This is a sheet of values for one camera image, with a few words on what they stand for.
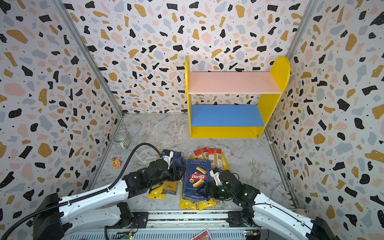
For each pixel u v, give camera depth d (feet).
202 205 2.51
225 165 3.01
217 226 2.40
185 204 2.52
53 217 1.31
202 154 3.17
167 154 2.26
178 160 2.95
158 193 2.62
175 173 2.25
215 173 2.42
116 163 3.01
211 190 2.21
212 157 3.03
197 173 2.61
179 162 2.92
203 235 2.26
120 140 3.36
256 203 1.77
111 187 1.63
